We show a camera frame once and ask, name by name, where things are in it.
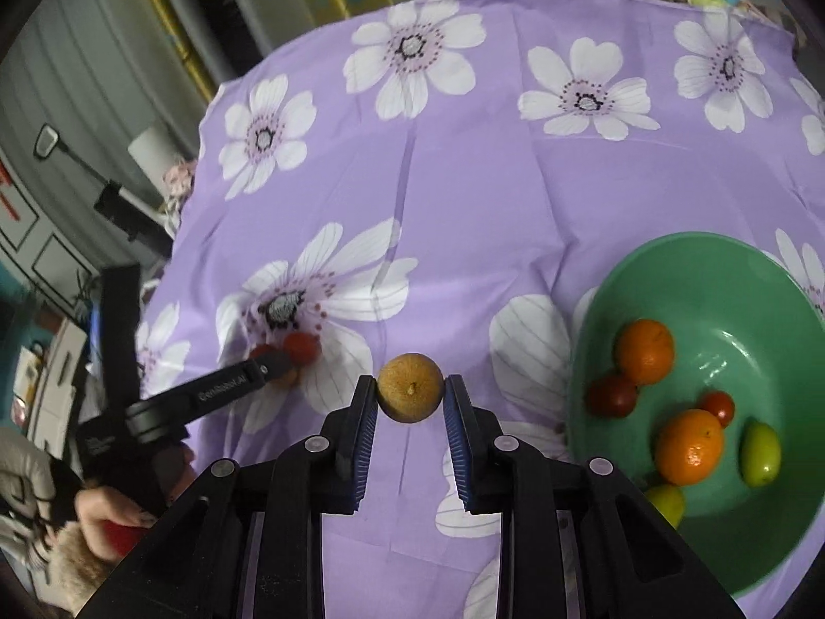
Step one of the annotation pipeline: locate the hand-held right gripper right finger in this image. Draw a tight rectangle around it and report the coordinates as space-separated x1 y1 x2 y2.
441 372 742 619

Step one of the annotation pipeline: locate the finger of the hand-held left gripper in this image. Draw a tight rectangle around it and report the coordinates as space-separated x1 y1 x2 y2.
89 263 143 415
125 354 299 445

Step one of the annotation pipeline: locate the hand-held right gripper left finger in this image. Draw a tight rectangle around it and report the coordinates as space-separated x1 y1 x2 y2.
74 374 380 619

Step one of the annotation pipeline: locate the orange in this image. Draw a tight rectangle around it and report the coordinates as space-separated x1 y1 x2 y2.
614 318 675 386
655 408 726 486

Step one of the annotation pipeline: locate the green jujube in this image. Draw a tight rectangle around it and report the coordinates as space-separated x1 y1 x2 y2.
739 421 783 489
645 483 685 528

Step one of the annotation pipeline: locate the green bowl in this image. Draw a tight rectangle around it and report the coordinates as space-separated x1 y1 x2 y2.
566 231 825 600

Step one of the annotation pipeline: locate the person's left forearm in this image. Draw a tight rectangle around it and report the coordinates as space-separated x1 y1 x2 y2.
0 438 120 616

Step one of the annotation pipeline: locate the person's left hand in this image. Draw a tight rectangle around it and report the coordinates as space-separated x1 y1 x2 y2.
74 483 159 562

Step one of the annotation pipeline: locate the white television cabinet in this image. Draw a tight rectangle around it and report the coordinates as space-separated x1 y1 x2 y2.
13 316 91 430

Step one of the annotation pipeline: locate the pile of patterned clothes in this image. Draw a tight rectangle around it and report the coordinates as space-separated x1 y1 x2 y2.
161 161 197 233

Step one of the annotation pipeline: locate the purple floral cloth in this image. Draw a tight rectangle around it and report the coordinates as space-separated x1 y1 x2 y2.
132 0 825 619

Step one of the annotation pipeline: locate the grey curtain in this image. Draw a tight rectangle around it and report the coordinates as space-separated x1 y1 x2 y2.
6 0 207 162

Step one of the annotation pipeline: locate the gold pole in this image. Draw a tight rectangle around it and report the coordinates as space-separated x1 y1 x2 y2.
129 0 220 101

